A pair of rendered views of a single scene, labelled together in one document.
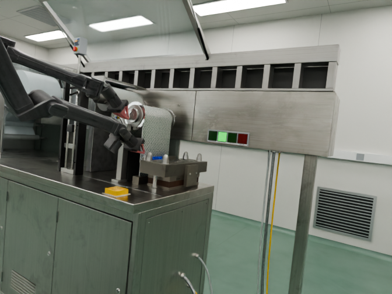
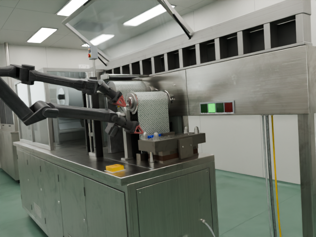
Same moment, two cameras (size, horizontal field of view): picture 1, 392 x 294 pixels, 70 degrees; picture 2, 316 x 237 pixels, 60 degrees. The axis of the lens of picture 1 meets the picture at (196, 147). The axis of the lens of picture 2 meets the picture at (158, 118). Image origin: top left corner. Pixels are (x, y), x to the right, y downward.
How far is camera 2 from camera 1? 42 cm
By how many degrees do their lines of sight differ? 21
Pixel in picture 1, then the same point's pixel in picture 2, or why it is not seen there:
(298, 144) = (279, 105)
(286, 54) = (254, 17)
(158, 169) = (150, 146)
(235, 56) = (211, 30)
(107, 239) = (112, 207)
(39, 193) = (74, 174)
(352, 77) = not seen: outside the picture
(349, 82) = not seen: outside the picture
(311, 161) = (304, 119)
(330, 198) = not seen: outside the picture
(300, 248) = (307, 212)
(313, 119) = (289, 77)
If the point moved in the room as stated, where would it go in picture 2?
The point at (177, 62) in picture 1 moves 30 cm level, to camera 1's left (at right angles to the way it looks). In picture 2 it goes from (167, 46) to (128, 52)
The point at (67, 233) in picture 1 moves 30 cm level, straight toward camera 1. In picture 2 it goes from (91, 204) to (80, 226)
